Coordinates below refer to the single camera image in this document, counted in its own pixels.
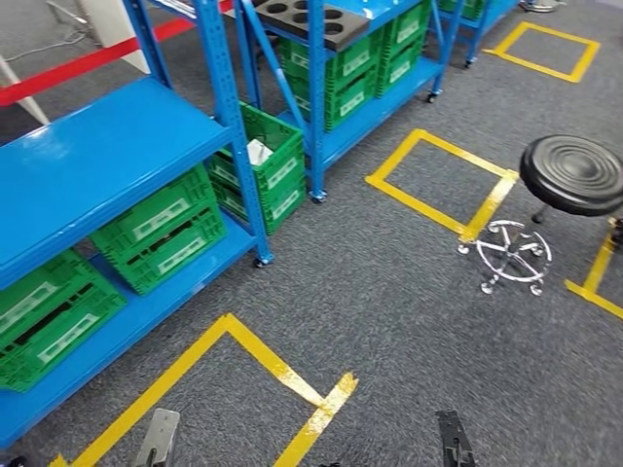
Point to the yellow floor tape square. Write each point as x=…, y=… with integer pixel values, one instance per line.
x=195, y=351

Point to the black round stool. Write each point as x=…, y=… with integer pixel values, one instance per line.
x=574, y=174

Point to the robot left foot plate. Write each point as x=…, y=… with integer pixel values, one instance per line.
x=158, y=438

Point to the white part in crate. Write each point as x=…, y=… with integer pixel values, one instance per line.
x=257, y=153

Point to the robot right foot plate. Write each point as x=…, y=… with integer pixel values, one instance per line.
x=452, y=438

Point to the red barrier belt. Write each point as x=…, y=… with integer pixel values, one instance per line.
x=72, y=68

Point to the chrome round floor base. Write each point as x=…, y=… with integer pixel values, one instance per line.
x=542, y=5

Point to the black foam tray with holes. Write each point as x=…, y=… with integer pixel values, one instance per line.
x=340, y=39

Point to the robot foot plate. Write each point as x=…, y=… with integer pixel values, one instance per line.
x=452, y=438
x=158, y=438

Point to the blue metal shelf rack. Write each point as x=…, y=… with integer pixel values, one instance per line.
x=491, y=19
x=370, y=109
x=97, y=154

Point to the white partition panel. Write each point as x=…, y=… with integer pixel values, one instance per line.
x=112, y=26

